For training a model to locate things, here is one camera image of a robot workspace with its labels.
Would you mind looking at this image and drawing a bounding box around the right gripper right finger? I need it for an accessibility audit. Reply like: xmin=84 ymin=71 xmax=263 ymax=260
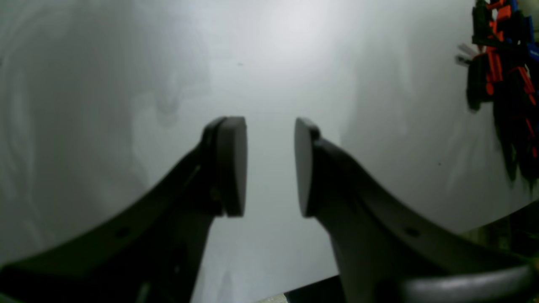
xmin=294 ymin=118 xmax=538 ymax=303

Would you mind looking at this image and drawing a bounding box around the orange black tool pile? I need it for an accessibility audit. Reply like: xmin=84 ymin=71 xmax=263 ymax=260
xmin=456 ymin=0 xmax=539 ymax=186

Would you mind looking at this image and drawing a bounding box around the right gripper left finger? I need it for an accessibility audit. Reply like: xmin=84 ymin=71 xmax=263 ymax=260
xmin=1 ymin=117 xmax=248 ymax=303

